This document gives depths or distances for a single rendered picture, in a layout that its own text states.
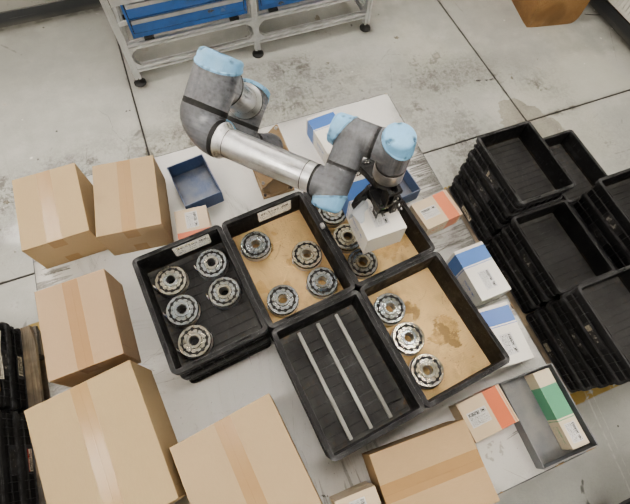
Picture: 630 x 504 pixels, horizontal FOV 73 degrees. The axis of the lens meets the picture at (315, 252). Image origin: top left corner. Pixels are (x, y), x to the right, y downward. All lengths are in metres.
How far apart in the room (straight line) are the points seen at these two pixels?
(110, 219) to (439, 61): 2.56
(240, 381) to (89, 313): 0.53
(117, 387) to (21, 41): 2.98
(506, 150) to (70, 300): 2.00
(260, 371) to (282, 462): 0.35
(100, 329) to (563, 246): 2.00
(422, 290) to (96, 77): 2.68
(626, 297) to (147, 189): 2.00
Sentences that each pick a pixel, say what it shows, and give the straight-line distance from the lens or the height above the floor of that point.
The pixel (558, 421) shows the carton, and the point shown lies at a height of 0.76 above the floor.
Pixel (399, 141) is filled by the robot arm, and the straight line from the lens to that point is 0.93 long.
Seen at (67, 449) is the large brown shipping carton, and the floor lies 0.90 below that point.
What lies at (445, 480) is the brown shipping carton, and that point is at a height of 0.86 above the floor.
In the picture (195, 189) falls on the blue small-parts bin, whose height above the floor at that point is 0.70.
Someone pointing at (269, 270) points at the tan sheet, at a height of 0.83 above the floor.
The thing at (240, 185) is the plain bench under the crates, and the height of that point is 0.70.
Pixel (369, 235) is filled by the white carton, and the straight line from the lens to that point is 1.17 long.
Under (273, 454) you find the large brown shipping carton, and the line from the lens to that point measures 1.28.
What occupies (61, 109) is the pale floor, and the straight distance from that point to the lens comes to 3.33.
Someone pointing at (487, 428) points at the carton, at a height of 0.77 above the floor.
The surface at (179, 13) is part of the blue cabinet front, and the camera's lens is 3.02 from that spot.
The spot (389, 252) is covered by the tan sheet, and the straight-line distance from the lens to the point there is 1.51.
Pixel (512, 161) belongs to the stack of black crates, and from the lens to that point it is 2.34.
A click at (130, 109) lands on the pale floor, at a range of 3.15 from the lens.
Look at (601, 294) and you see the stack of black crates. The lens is 2.20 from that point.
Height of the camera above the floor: 2.18
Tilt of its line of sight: 66 degrees down
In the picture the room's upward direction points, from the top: 4 degrees clockwise
